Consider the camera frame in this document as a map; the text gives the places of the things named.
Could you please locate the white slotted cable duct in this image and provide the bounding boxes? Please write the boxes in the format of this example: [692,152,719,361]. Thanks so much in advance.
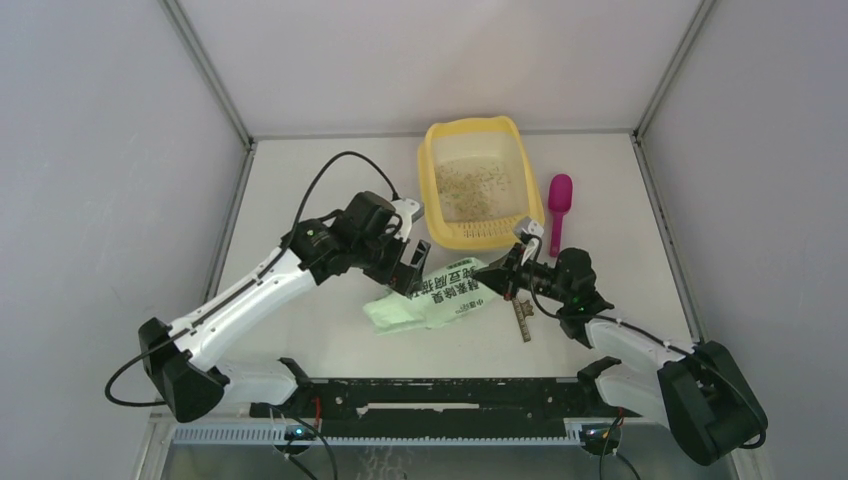
[170,423,584,446]

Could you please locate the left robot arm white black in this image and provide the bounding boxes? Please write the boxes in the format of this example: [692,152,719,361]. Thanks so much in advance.
[138,191,430,423]

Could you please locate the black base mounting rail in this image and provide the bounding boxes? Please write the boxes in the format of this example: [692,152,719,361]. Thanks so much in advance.
[249,377,621,440]

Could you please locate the black camera cable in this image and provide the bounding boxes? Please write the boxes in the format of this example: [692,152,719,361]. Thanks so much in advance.
[103,150,402,408]
[526,238,768,480]

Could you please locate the left black camera cable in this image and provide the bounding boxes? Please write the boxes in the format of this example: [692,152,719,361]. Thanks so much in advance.
[103,150,402,408]

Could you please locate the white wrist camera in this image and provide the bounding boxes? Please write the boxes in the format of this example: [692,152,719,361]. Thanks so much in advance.
[513,216,544,265]
[390,198,424,242]

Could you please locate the scattered clean litter grains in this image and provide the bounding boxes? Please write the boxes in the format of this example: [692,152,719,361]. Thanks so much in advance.
[435,160,513,222]

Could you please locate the yellow plastic litter box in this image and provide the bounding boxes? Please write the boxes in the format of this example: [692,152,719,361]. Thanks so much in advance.
[417,116,545,251]

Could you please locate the right black camera cable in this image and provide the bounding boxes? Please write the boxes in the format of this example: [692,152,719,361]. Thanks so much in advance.
[526,238,768,480]

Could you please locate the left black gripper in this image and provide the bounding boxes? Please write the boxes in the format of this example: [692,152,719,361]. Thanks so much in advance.
[353,224,429,296]

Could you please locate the green cat litter bag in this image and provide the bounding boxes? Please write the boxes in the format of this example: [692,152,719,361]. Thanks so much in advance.
[363,257,497,334]

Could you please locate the pink plastic litter scoop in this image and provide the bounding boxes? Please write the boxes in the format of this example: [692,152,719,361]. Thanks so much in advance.
[548,174,573,257]

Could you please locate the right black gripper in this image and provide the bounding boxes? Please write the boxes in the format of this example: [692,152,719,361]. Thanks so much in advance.
[471,242,571,305]

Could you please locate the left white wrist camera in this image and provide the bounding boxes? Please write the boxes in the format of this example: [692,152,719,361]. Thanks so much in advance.
[390,198,424,242]

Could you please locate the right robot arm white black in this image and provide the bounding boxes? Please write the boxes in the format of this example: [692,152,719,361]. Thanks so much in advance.
[472,243,768,466]

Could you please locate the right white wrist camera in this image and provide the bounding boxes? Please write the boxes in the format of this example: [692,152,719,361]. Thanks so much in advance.
[513,216,544,265]

